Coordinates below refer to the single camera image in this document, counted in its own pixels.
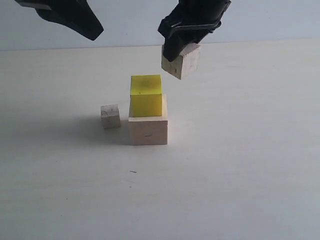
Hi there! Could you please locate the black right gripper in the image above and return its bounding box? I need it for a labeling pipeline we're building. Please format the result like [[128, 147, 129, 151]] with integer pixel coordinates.
[[158, 0, 232, 62]]

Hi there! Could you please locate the yellow cube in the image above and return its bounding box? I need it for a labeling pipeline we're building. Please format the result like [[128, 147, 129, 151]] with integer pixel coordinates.
[[130, 74, 163, 117]]

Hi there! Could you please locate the small natural wooden cube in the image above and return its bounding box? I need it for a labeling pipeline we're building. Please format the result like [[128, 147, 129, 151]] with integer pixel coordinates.
[[100, 104, 121, 129]]

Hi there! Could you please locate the large pale wooden cube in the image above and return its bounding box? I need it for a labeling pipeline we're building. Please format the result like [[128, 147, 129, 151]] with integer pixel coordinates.
[[128, 93, 169, 146]]

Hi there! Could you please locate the medium natural wooden cube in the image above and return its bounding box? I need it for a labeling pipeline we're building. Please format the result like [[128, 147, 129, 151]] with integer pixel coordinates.
[[161, 43, 201, 80]]

